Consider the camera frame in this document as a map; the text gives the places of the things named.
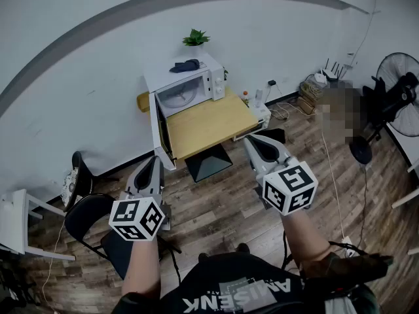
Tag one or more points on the white power strip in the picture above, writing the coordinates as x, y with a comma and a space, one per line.
347, 244

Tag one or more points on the person's right forearm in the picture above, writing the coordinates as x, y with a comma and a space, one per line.
302, 237

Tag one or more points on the orange cap bottle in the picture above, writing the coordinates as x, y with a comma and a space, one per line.
245, 98

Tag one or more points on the clear plastic bottle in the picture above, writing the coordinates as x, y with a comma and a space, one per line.
258, 98

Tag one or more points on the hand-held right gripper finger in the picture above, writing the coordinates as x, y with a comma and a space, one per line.
257, 162
278, 146

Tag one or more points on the white wooden stool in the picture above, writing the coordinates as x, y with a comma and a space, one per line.
18, 221

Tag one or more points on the black wall power adapter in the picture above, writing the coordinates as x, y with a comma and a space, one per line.
271, 83

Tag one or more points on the black folding chair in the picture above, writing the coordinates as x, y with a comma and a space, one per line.
90, 218

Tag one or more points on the white router with antennas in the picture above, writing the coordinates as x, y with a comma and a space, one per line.
329, 73

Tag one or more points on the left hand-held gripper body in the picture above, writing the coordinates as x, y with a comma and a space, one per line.
137, 218

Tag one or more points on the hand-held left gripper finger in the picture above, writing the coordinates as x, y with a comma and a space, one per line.
132, 180
159, 178

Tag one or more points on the black table pedestal base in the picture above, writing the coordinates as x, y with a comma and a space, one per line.
208, 165

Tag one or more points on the person's left black shoe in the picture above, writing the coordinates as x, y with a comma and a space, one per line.
203, 257

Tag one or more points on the green potted plant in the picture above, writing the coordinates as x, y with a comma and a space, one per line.
195, 38

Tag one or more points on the black chair patterned cushion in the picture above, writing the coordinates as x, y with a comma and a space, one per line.
77, 182

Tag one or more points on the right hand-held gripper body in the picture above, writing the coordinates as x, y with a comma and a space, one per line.
288, 188

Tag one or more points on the dark blue cloth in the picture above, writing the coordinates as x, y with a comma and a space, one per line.
185, 65

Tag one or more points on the person's left forearm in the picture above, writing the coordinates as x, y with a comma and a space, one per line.
142, 267

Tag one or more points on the white microwave oven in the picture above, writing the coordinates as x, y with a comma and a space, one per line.
183, 77

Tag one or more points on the person's black t-shirt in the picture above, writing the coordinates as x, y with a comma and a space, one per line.
235, 286

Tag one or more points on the black standing fan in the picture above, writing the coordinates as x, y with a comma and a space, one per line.
409, 90

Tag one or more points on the mustard yellow cushion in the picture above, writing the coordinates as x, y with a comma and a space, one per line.
143, 102

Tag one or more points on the brown cardboard box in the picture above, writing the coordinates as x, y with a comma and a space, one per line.
306, 105

